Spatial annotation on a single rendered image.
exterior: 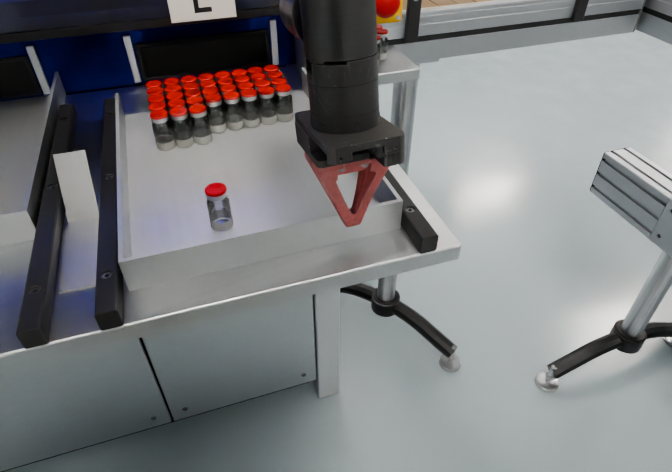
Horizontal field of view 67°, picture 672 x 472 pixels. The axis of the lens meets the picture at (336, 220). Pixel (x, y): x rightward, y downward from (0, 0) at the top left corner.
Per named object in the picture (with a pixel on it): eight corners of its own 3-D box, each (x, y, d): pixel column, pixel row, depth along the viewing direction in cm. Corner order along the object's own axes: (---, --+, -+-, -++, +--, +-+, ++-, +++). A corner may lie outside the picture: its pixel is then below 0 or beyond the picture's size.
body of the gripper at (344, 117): (360, 120, 48) (356, 39, 45) (407, 156, 40) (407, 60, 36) (295, 132, 47) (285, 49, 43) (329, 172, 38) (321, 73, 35)
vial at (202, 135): (193, 138, 64) (186, 105, 61) (211, 135, 65) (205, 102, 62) (195, 146, 63) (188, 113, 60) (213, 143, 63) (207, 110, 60)
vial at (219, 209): (209, 221, 51) (202, 186, 49) (231, 216, 52) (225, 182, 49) (213, 234, 50) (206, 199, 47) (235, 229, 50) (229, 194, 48)
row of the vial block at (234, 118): (155, 135, 65) (147, 102, 62) (291, 114, 69) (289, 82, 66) (156, 144, 63) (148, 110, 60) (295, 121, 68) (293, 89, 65)
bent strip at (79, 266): (72, 200, 54) (52, 153, 51) (101, 195, 55) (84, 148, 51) (59, 293, 44) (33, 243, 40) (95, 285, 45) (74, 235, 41)
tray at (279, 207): (122, 116, 69) (115, 93, 67) (304, 89, 76) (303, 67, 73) (129, 291, 44) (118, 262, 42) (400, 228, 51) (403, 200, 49)
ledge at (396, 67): (320, 57, 90) (319, 47, 89) (386, 49, 93) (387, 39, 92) (346, 89, 80) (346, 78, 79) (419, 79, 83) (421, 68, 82)
